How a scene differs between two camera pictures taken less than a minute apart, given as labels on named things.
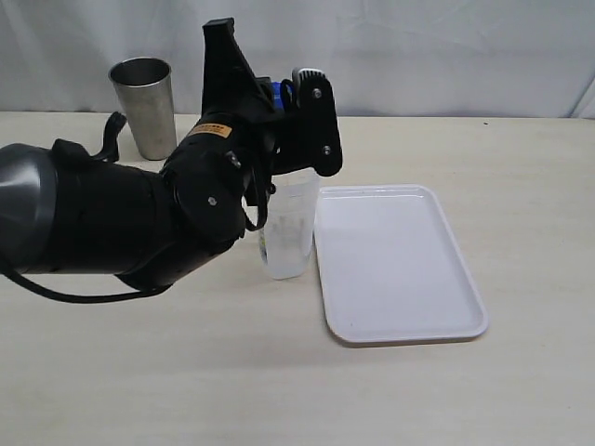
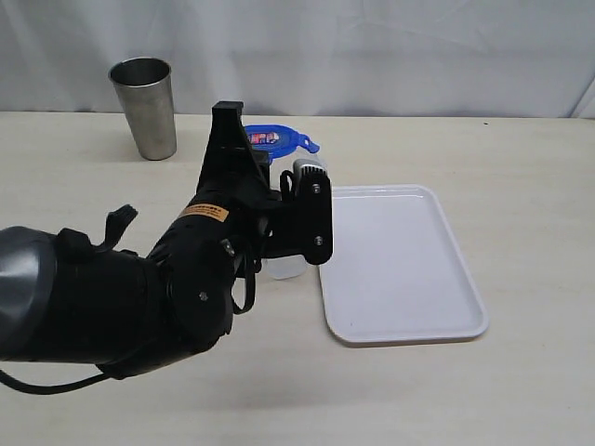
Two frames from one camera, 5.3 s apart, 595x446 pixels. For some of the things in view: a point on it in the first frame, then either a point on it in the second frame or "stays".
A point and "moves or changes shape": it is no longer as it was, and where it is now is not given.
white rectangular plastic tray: [391, 268] stays
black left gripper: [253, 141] → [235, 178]
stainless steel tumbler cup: [144, 87] stays
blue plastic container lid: [278, 98] moves or changes shape
